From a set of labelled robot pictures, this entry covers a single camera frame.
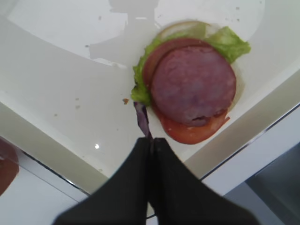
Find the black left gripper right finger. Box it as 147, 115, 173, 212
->
149, 138, 259, 225

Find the pink ham slice on stack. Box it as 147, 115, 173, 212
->
150, 45, 236, 127

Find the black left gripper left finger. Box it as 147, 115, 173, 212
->
54, 138, 151, 225

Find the upright tomato slice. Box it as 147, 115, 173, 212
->
0, 137, 19, 195

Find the left clear long divider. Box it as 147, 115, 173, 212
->
16, 150, 90, 202

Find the bottom bun on tray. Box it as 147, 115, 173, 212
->
154, 21, 251, 109

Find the tomato slice on stack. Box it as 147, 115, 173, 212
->
142, 38, 230, 144

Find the white rectangular serving tray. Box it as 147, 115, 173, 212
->
0, 0, 300, 193

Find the lettuce leaf on stack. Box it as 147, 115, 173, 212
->
131, 21, 251, 106

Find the purple cabbage strip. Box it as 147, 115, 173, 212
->
134, 102, 153, 140

